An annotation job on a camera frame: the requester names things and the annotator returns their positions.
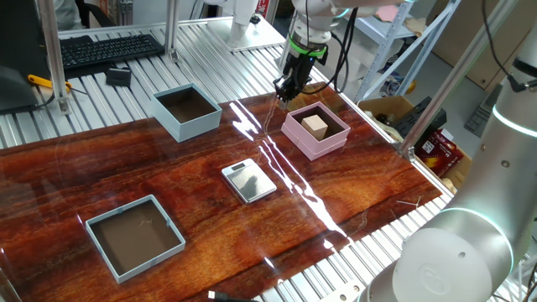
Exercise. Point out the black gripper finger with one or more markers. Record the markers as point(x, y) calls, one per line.
point(281, 89)
point(295, 90)

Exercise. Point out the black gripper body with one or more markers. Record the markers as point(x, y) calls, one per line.
point(298, 71)

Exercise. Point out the light wooden cube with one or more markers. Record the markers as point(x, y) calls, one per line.
point(314, 126)

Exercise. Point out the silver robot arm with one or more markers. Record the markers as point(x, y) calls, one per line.
point(461, 251)

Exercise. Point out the pink cardboard box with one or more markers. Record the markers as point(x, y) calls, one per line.
point(319, 147)

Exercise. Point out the open cardboard box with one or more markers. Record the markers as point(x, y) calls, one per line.
point(377, 105)

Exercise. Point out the deep light blue box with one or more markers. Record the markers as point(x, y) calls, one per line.
point(186, 126)

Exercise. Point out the yellow round object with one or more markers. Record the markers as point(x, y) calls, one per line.
point(410, 86)

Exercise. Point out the red printed box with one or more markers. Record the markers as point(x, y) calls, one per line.
point(436, 153)

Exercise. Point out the small black box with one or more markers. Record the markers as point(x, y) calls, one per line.
point(118, 77)

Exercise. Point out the shallow light blue box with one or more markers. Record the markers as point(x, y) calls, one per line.
point(134, 239)

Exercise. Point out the silver digital scale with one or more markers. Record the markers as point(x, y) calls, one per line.
point(251, 184)

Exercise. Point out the pink cloth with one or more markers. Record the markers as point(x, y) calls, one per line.
point(388, 14)

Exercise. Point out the beige crumpled cloth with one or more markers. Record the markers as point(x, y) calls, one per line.
point(415, 26)

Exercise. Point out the black power strip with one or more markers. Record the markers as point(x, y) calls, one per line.
point(419, 119)

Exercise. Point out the black keyboard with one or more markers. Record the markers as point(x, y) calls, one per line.
point(109, 50)

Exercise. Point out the wood grain table mat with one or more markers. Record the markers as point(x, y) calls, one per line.
point(201, 251)

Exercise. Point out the grey ribbed pad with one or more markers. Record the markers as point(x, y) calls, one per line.
point(482, 113)

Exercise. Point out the black office chair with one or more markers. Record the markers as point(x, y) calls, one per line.
point(81, 8)

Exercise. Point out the person in light shirt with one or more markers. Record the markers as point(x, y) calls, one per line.
point(67, 12)

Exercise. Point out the black monitor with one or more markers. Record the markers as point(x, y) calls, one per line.
point(21, 46)

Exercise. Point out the white shelf frame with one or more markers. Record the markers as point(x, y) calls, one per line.
point(384, 48)

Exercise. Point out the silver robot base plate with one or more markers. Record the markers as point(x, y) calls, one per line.
point(342, 293)

